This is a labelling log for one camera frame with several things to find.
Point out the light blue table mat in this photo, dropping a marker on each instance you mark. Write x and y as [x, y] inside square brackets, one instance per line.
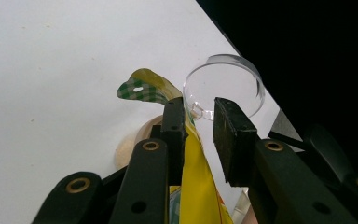
[59, 77]

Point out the yellow spouted refill pouch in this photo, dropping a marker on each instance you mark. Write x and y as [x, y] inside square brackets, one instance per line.
[199, 174]

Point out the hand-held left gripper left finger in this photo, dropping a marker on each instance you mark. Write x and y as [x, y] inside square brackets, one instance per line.
[146, 180]

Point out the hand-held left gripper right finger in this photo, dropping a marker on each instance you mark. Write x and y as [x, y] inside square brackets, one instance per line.
[261, 174]

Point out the clear glass measuring cup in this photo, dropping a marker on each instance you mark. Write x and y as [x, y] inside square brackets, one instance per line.
[227, 84]

